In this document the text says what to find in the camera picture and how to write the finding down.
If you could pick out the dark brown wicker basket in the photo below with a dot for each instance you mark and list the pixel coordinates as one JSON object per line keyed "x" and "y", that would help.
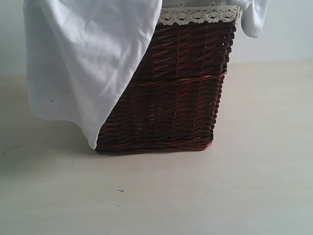
{"x": 172, "y": 100}

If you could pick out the cream lace basket liner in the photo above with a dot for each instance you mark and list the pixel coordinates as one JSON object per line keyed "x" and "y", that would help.
{"x": 183, "y": 12}

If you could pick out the white t-shirt with red logo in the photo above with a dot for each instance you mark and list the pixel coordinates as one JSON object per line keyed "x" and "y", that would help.
{"x": 81, "y": 54}

